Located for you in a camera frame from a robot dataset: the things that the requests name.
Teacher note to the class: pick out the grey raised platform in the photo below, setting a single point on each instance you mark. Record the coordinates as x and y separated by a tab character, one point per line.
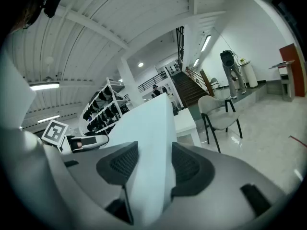
249	92

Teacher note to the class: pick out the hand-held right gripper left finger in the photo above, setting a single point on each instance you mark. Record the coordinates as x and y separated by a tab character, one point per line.
91	174

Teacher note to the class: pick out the ceiling tube light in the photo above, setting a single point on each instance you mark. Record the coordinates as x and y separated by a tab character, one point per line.
205	43
44	86
196	62
48	118

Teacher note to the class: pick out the black head-worn camera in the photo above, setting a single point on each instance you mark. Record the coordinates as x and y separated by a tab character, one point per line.
51	4

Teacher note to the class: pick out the beige chair with black legs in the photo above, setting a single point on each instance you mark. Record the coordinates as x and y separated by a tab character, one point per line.
221	118

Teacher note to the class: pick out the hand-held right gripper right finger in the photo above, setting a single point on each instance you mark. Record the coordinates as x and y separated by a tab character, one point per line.
216	200

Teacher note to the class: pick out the round ceiling light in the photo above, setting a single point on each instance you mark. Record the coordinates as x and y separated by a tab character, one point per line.
140	65

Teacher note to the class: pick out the white cylindrical bin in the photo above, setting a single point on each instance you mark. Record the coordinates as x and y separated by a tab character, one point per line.
250	77

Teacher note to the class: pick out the grey lectern stand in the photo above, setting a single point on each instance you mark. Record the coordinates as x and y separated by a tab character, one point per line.
286	80

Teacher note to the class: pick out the white item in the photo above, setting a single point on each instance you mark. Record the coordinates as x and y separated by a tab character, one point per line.
148	128

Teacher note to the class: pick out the grey folding chair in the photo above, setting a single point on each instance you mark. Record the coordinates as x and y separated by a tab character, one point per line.
214	83

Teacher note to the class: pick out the white shelf rack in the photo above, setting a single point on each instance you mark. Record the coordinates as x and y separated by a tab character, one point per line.
112	97

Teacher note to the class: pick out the white table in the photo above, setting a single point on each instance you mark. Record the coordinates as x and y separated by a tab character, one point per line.
183	123

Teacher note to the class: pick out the dark brown staircase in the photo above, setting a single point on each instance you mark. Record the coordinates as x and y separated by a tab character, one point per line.
188	87

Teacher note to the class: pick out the red floor tape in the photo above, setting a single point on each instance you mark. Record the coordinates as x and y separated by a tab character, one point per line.
298	141

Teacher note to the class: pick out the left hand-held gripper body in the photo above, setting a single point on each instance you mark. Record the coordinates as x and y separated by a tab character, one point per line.
55	132

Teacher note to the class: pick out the black balcony railing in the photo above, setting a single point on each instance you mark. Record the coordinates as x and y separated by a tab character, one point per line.
149	83

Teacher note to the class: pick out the group of black headsets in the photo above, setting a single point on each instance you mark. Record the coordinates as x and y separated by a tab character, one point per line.
100	114

